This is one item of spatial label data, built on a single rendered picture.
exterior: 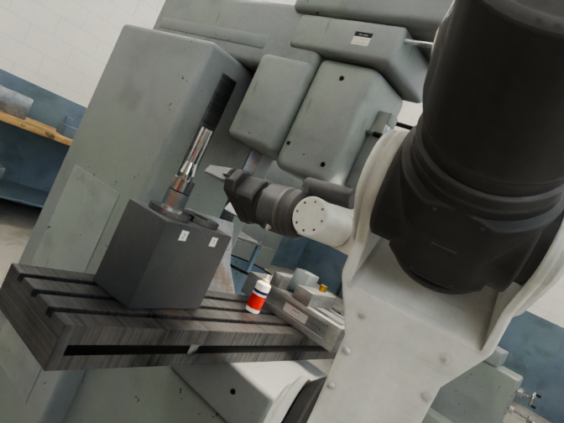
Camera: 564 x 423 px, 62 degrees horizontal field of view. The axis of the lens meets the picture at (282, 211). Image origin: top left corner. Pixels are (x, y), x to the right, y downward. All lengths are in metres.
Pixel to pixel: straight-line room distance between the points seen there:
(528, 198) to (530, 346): 7.25
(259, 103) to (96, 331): 0.77
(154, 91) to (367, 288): 1.13
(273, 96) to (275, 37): 0.20
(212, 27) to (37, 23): 3.74
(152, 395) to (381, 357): 0.92
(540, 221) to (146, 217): 0.73
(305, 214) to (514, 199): 0.44
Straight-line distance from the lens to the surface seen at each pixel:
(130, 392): 1.41
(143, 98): 1.53
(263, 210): 0.81
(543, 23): 0.27
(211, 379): 1.18
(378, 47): 1.20
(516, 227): 0.37
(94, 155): 1.64
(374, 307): 0.48
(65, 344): 0.83
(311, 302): 1.32
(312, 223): 0.73
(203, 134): 0.97
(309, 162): 1.18
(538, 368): 7.59
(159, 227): 0.92
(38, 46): 5.27
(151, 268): 0.94
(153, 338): 0.93
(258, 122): 1.30
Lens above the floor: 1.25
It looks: 2 degrees down
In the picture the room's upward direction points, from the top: 25 degrees clockwise
